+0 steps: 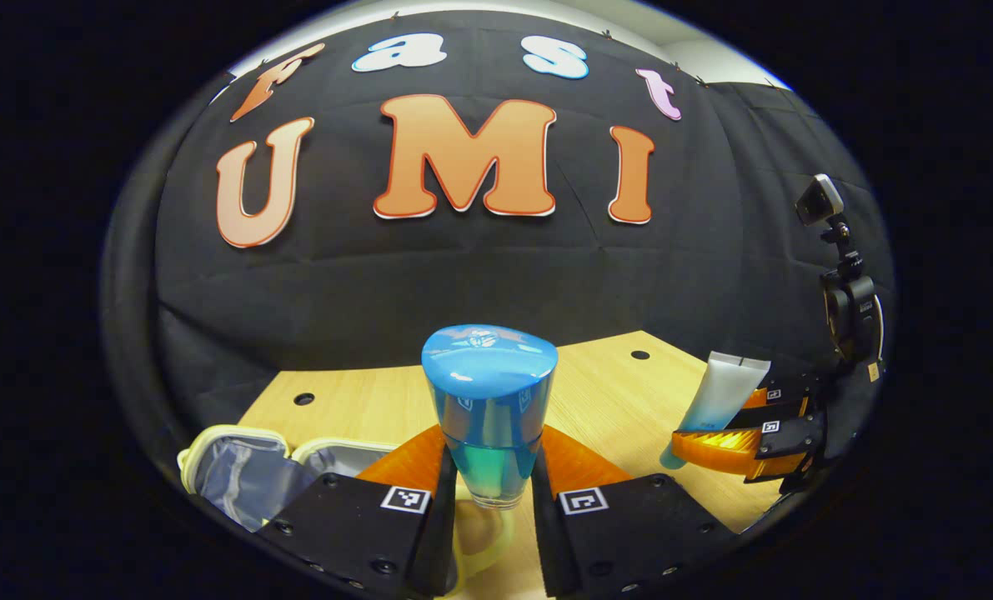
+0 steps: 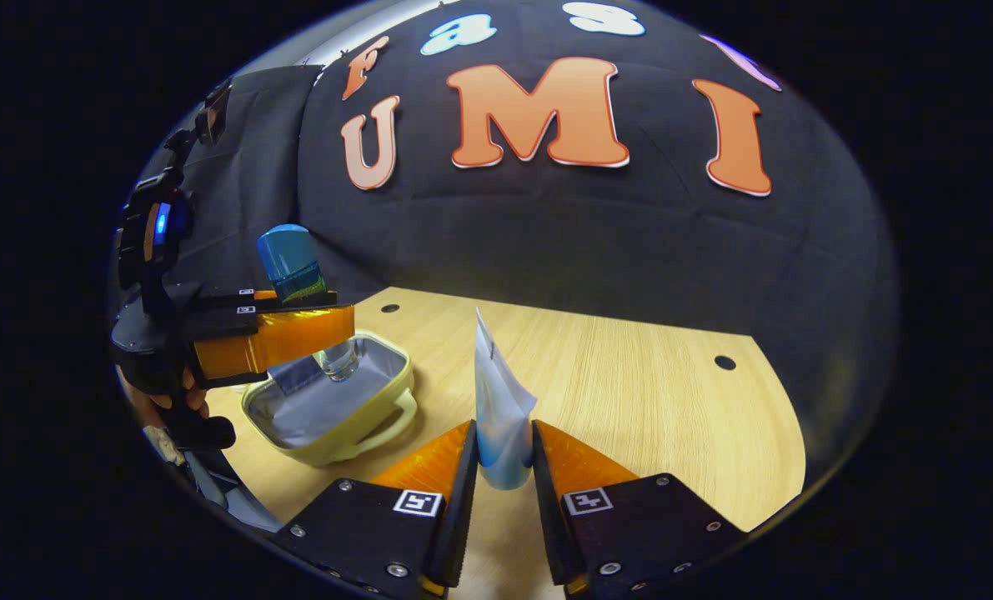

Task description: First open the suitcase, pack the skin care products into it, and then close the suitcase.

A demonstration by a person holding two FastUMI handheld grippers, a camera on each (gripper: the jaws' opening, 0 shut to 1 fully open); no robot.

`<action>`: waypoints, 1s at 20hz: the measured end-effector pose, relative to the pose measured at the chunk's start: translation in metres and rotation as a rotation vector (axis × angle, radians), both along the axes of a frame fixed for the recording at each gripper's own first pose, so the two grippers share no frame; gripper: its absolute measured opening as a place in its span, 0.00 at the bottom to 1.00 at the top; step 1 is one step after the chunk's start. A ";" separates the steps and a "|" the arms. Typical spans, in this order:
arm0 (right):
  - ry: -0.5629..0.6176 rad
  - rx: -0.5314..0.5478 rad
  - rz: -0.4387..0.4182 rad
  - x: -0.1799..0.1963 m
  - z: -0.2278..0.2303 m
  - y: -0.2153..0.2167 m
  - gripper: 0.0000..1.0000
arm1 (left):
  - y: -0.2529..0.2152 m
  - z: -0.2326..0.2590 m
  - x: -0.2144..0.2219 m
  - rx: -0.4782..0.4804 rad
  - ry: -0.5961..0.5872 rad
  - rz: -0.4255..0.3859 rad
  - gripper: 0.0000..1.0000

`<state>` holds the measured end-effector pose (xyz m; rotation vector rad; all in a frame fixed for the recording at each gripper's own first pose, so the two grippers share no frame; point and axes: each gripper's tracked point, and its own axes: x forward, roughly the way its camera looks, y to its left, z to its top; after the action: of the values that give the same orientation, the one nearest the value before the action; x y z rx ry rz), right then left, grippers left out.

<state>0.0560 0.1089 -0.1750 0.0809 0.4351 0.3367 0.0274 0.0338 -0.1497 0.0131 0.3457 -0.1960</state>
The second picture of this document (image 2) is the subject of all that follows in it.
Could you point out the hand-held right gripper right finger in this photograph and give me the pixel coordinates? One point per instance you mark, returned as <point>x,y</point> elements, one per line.
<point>550,533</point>

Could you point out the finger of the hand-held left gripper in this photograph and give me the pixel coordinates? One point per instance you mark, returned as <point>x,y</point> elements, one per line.
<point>279,337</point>
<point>229,302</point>

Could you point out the white blue skin care tube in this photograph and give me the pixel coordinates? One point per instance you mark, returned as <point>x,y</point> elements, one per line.
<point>503,417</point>

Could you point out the blue skin care bottle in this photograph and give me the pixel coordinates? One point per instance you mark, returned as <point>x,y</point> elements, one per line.
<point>292,267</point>

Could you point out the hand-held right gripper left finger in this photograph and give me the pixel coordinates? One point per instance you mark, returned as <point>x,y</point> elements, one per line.
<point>458,517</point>

